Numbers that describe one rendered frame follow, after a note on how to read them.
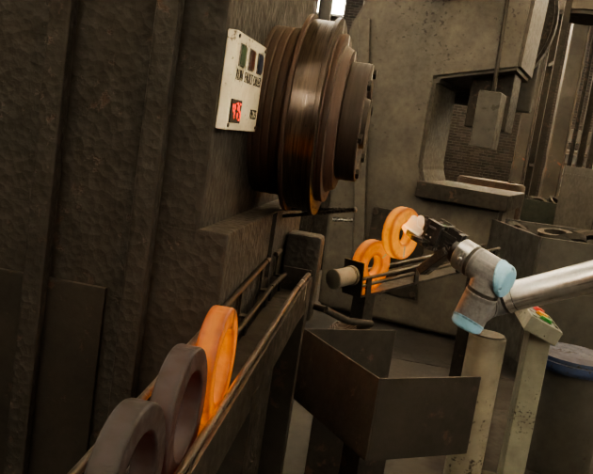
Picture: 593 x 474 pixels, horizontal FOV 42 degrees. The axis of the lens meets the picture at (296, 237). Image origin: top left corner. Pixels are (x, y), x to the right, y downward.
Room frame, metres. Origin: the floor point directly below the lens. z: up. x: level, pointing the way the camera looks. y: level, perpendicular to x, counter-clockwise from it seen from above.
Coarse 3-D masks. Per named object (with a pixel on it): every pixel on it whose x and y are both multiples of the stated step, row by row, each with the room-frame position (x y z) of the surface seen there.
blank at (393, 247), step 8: (400, 208) 2.23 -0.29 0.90; (408, 208) 2.23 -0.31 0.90; (392, 216) 2.20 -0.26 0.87; (400, 216) 2.21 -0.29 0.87; (408, 216) 2.24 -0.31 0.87; (384, 224) 2.20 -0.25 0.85; (392, 224) 2.19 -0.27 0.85; (400, 224) 2.21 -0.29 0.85; (384, 232) 2.19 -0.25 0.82; (392, 232) 2.18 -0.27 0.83; (384, 240) 2.19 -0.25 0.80; (392, 240) 2.19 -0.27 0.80; (400, 240) 2.27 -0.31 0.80; (408, 240) 2.26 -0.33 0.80; (384, 248) 2.21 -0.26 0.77; (392, 248) 2.19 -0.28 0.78; (400, 248) 2.22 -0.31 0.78; (408, 248) 2.25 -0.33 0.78; (392, 256) 2.22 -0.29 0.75; (400, 256) 2.23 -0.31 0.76; (408, 256) 2.26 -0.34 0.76
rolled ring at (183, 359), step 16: (176, 352) 0.95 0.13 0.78; (192, 352) 0.96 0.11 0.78; (176, 368) 0.92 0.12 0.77; (192, 368) 0.95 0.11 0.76; (160, 384) 0.91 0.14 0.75; (176, 384) 0.91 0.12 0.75; (192, 384) 1.02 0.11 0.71; (160, 400) 0.89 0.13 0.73; (176, 400) 0.90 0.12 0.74; (192, 400) 1.03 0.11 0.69; (176, 416) 0.90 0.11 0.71; (192, 416) 1.03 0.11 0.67; (176, 432) 1.01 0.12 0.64; (192, 432) 1.01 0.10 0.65; (176, 448) 0.99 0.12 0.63; (176, 464) 0.94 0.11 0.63
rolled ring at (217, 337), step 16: (208, 320) 1.11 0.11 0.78; (224, 320) 1.11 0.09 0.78; (208, 336) 1.09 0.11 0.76; (224, 336) 1.12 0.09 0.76; (208, 352) 1.07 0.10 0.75; (224, 352) 1.21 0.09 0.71; (208, 368) 1.06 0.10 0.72; (224, 368) 1.21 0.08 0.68; (208, 384) 1.06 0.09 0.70; (224, 384) 1.19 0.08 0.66; (208, 400) 1.07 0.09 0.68; (208, 416) 1.08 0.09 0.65
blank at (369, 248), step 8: (368, 240) 2.31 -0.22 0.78; (376, 240) 2.31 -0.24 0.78; (360, 248) 2.28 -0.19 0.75; (368, 248) 2.27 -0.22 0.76; (376, 248) 2.30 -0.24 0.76; (360, 256) 2.26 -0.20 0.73; (368, 256) 2.28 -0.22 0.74; (376, 256) 2.33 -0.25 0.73; (384, 256) 2.33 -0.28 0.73; (376, 264) 2.34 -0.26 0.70; (384, 264) 2.34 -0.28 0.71; (376, 272) 2.33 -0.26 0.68
